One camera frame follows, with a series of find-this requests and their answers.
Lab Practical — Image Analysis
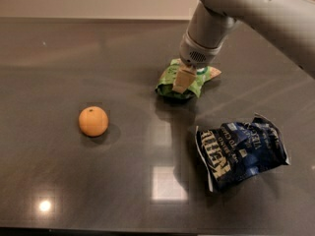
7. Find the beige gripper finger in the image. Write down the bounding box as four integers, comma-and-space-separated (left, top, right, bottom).
172, 64, 197, 93

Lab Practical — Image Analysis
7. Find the green rice chip bag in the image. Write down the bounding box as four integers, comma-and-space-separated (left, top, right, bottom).
155, 58, 221, 100

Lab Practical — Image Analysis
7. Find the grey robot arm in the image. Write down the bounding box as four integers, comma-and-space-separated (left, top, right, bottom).
173, 0, 315, 93

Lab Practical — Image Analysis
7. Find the blue Kettle chip bag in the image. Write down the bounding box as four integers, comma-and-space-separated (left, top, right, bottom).
195, 114, 290, 192

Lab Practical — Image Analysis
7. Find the orange fruit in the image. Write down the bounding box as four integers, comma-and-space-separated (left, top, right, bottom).
79, 106, 109, 137

